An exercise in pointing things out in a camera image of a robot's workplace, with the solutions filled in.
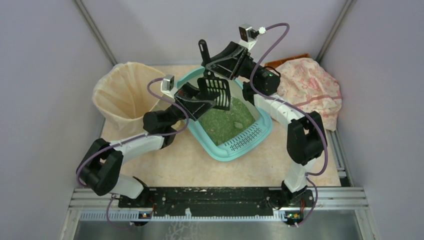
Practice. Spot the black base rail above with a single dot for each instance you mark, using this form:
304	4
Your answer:
215	204

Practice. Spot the brown wooden box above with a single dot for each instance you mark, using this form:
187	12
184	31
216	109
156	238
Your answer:
276	63

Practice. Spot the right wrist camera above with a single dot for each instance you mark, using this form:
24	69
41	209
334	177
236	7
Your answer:
248	36

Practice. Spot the teal litter box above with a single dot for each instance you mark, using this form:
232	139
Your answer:
216	133

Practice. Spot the black litter scoop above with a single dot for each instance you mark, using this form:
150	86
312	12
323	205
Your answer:
211	87

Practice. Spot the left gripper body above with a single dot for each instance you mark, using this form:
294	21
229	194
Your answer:
187	100

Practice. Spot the pink patterned cloth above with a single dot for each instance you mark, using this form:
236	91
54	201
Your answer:
307	86

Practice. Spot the green litter clump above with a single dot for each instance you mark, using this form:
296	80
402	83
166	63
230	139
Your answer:
238	125

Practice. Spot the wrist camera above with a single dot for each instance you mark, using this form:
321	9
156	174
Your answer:
248	36
167	86

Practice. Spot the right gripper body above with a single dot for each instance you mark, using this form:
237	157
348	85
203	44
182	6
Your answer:
228	60

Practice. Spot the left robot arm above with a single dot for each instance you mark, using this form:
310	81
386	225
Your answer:
100	169

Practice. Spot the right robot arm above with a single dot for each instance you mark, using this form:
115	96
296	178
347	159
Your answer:
306	140

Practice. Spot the bin with beige bag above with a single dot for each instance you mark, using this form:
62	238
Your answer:
122	98

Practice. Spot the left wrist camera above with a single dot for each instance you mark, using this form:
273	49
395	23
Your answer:
167	86

